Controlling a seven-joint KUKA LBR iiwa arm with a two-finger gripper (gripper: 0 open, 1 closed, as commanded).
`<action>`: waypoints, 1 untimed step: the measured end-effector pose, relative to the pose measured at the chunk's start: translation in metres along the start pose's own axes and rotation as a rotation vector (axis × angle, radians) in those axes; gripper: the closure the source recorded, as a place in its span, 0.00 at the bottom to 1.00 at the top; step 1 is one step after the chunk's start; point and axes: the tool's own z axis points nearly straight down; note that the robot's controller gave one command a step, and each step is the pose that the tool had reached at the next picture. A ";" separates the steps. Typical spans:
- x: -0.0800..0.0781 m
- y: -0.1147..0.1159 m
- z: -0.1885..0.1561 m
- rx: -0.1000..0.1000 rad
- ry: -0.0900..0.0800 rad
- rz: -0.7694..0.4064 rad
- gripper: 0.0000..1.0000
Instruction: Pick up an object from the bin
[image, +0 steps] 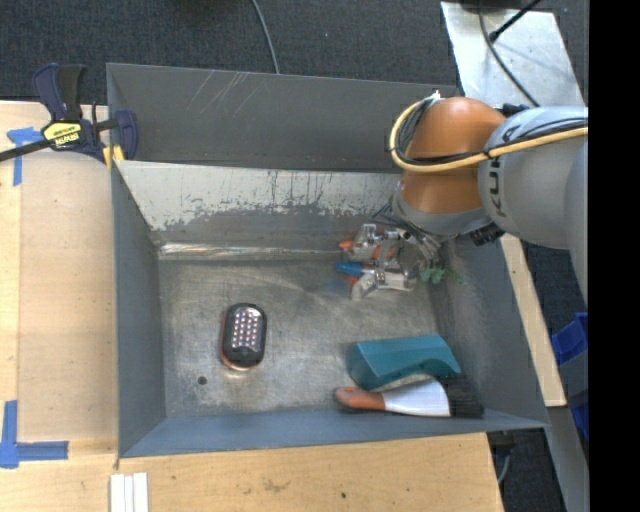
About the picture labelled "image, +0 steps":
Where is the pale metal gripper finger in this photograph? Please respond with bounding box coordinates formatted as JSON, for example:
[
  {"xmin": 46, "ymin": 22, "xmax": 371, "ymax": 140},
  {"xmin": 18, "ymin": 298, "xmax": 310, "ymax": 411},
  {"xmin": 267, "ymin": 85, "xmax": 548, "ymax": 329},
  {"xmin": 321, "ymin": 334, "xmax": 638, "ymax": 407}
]
[
  {"xmin": 348, "ymin": 223, "xmax": 387, "ymax": 263},
  {"xmin": 350, "ymin": 268, "xmax": 417, "ymax": 302}
]

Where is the orange and blue small tool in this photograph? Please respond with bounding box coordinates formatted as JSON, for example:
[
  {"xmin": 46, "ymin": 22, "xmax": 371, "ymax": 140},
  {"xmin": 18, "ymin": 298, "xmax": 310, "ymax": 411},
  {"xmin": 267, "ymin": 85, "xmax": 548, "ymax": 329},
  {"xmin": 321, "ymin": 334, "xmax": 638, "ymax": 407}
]
[{"xmin": 335, "ymin": 239, "xmax": 363, "ymax": 293}]

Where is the teal wedge-shaped block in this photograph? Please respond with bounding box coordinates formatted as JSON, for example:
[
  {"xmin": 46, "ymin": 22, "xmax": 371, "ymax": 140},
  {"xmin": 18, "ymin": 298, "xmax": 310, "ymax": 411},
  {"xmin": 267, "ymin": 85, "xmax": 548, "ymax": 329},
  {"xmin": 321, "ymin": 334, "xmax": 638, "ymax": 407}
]
[{"xmin": 345, "ymin": 334, "xmax": 463, "ymax": 393}]

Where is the grey metal bin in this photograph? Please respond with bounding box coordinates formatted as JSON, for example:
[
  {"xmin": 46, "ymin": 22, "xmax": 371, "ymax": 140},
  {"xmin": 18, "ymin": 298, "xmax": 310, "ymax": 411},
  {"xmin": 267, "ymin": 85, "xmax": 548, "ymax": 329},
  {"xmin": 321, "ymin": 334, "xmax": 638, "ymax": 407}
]
[{"xmin": 105, "ymin": 62, "xmax": 552, "ymax": 459}]

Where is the orange and white brush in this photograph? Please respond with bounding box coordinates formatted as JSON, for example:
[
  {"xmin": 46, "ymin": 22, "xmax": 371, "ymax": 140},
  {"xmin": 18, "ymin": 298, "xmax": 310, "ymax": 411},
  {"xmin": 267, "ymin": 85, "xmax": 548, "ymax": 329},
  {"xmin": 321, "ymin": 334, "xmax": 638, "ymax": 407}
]
[{"xmin": 332, "ymin": 375, "xmax": 485, "ymax": 421}]

